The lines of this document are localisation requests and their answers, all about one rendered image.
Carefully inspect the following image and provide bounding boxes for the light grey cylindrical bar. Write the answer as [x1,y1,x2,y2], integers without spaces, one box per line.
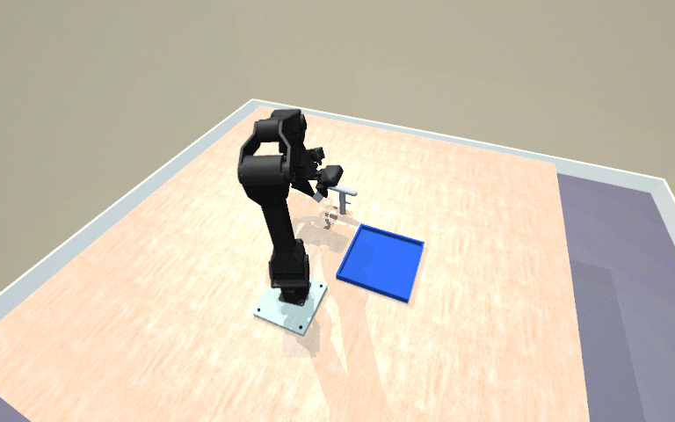
[328,185,358,215]

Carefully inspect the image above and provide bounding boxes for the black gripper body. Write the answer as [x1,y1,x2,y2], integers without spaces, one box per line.
[291,150,344,187]

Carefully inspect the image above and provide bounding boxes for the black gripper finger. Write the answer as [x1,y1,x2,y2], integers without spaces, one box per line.
[291,180,315,197]
[315,182,328,199]

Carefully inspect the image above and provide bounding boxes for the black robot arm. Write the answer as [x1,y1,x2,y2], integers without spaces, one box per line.
[236,108,325,307]

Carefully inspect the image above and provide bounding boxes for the blue tray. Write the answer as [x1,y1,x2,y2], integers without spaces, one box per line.
[336,223,425,303]

